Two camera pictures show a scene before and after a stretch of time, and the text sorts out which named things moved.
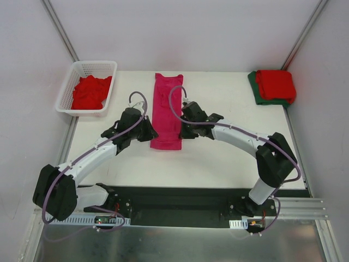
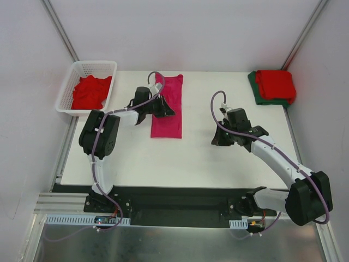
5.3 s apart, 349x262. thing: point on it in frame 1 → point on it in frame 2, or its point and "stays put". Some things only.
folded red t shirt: x=277 y=84 stays put
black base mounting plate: x=180 y=206 stays put
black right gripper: x=187 y=130 → x=223 y=135
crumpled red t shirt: x=90 y=92 stays put
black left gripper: x=145 y=129 → x=158 y=106
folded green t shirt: x=260 y=100 stays put
